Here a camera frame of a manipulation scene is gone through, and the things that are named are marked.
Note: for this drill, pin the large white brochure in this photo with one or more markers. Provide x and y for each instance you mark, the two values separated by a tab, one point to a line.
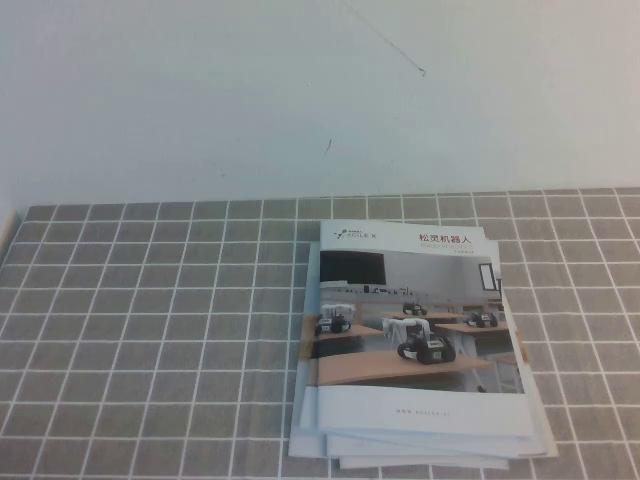
300	440

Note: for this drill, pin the checked tablecloth with white grid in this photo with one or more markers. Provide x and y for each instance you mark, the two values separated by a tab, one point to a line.
150	325

